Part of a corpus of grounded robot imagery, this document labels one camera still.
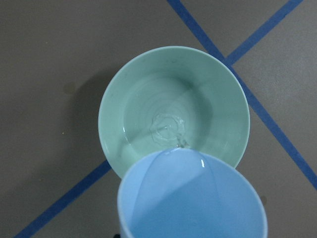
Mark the pale green ceramic bowl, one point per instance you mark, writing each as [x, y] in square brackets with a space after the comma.
[173, 96]

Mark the light blue plastic cup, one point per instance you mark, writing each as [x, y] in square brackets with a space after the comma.
[182, 193]

